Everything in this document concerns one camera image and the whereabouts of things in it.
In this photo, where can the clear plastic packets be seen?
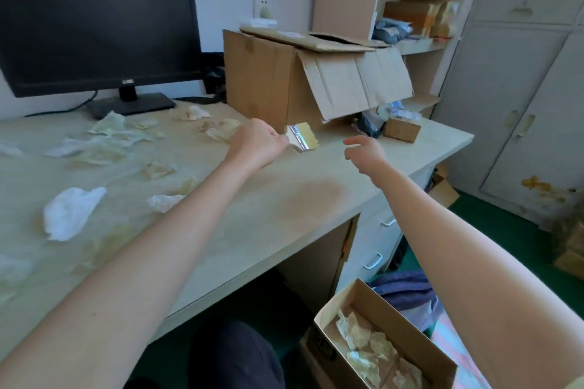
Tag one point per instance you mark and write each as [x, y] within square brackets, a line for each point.
[406, 111]

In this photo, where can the scattered crumpled tissues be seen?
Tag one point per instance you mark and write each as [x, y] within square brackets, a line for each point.
[73, 215]

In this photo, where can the person's right fingers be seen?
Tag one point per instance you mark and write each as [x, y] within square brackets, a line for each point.
[353, 142]

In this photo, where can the pale bristle paint brush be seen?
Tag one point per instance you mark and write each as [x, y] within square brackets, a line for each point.
[303, 138]

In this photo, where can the flat cardboard piece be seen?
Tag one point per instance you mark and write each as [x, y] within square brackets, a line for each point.
[443, 190]

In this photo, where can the person's right hand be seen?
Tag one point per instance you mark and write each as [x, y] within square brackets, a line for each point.
[372, 158]

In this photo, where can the black device behind box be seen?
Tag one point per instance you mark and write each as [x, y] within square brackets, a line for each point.
[214, 76]

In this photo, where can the pink striped cloth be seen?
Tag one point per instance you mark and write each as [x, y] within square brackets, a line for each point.
[451, 347]

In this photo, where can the stack of cardboard pieces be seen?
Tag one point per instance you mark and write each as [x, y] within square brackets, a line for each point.
[570, 249]

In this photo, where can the white power adapter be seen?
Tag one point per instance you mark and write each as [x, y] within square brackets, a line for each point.
[258, 22]

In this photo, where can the black computer monitor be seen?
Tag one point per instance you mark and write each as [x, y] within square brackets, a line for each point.
[91, 19]

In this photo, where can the person's dark trouser leg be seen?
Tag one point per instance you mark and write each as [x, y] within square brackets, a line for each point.
[232, 356]

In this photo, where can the blue cloth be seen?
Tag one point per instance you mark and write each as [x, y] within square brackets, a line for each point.
[406, 293]

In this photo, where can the shallow cardboard box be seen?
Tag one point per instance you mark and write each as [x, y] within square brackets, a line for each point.
[401, 325]

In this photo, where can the white wall socket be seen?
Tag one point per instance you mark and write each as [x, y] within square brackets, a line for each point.
[264, 5]

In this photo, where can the pile of used tissues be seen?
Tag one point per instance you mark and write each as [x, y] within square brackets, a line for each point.
[365, 347]

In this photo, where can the brown paper packages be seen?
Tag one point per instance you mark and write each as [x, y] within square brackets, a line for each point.
[417, 12]

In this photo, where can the blue-grey plastic bag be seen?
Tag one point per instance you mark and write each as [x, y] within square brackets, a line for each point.
[390, 31]

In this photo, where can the small brown cardboard box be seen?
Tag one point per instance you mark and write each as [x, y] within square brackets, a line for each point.
[401, 129]

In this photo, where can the large open cardboard box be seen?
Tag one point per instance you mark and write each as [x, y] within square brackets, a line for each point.
[269, 78]

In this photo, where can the person's left fingers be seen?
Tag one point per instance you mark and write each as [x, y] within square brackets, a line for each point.
[279, 138]

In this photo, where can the white desk drawer unit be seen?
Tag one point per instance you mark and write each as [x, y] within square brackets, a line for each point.
[378, 238]

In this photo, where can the person's left hand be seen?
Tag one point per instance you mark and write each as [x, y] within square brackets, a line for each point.
[253, 145]

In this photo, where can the person's right forearm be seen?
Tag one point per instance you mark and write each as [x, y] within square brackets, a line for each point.
[465, 274]

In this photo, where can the person's left forearm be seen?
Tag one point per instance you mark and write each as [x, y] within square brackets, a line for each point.
[150, 261]

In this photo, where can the grey metal cabinet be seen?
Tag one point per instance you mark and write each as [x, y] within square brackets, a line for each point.
[502, 97]

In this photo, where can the black plastic bag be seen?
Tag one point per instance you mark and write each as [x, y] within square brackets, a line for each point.
[369, 124]

